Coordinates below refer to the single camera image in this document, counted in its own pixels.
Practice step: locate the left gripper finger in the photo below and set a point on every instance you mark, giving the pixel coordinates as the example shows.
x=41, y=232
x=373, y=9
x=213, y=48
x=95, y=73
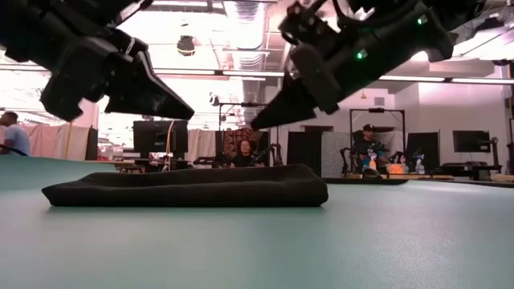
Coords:
x=148, y=100

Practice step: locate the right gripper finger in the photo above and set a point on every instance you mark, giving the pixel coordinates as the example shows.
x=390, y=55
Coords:
x=289, y=108

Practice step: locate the black towel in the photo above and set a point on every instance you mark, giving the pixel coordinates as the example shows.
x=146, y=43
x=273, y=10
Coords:
x=180, y=190

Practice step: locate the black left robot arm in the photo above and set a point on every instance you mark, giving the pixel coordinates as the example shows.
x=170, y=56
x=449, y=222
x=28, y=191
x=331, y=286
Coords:
x=40, y=24

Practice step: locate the black background robot arm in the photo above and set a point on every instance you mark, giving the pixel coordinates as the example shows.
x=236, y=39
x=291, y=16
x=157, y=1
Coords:
x=275, y=152

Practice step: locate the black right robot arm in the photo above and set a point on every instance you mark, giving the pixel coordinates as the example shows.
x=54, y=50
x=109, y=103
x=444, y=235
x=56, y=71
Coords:
x=401, y=36

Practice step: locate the black monitor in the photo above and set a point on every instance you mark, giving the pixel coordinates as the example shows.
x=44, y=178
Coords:
x=423, y=146
x=156, y=138
x=471, y=141

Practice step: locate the dark cabinet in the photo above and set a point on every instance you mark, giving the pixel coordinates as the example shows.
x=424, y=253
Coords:
x=305, y=148

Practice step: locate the long ceiling light bar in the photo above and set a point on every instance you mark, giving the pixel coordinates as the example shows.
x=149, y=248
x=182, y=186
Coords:
x=241, y=73

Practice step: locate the red patterned panel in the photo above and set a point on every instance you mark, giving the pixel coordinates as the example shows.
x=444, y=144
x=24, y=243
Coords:
x=233, y=138

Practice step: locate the person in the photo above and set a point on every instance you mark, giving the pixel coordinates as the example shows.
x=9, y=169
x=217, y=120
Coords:
x=367, y=144
x=16, y=138
x=243, y=154

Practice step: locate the black ceiling dome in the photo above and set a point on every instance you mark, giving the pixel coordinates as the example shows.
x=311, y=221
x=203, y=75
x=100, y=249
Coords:
x=186, y=46

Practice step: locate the black upright panel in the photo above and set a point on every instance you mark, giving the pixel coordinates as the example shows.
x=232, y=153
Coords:
x=92, y=144

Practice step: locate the pink curtain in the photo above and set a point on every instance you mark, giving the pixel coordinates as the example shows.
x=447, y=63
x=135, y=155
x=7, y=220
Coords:
x=48, y=140

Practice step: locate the white curtain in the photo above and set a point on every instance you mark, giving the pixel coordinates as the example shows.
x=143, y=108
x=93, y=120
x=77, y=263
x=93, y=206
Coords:
x=201, y=146

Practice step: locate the white orange spray bottle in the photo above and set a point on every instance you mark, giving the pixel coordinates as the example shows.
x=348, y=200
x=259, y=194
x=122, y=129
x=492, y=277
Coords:
x=373, y=164

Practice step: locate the long black-edged table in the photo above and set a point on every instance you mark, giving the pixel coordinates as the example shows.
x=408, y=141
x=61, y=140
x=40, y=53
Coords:
x=361, y=180

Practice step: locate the white blue spray bottle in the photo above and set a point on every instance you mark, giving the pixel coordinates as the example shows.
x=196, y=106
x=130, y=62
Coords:
x=420, y=164

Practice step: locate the green table mat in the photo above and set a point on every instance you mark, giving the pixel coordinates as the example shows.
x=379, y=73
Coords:
x=257, y=249

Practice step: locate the dark desk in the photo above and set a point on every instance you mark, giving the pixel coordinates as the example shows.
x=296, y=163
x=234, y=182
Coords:
x=470, y=168

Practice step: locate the black metal frame stand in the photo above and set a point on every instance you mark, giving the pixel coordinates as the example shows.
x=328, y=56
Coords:
x=241, y=104
x=375, y=110

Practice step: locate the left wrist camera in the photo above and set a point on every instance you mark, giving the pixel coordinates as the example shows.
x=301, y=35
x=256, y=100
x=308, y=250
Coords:
x=124, y=42

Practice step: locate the small ceiling dome camera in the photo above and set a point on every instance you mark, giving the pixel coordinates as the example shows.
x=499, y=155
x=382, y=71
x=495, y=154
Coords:
x=214, y=99

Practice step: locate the silver ventilation duct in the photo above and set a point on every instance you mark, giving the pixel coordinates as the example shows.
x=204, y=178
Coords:
x=249, y=24

